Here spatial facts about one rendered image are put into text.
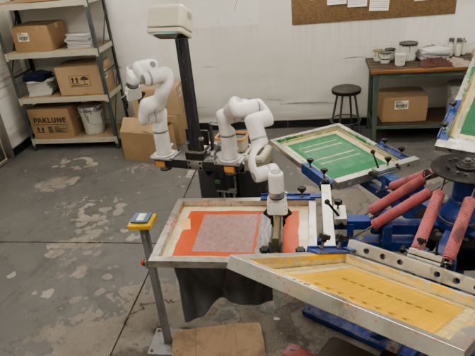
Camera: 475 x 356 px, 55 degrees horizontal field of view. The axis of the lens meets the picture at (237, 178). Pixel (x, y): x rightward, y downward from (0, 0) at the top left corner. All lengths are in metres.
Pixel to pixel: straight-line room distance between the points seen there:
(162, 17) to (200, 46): 3.56
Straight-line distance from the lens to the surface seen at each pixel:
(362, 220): 2.31
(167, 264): 2.22
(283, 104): 6.08
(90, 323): 3.53
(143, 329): 3.36
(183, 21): 2.43
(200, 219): 2.53
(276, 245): 2.17
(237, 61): 5.98
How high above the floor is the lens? 2.30
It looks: 28 degrees down
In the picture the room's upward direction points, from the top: 6 degrees counter-clockwise
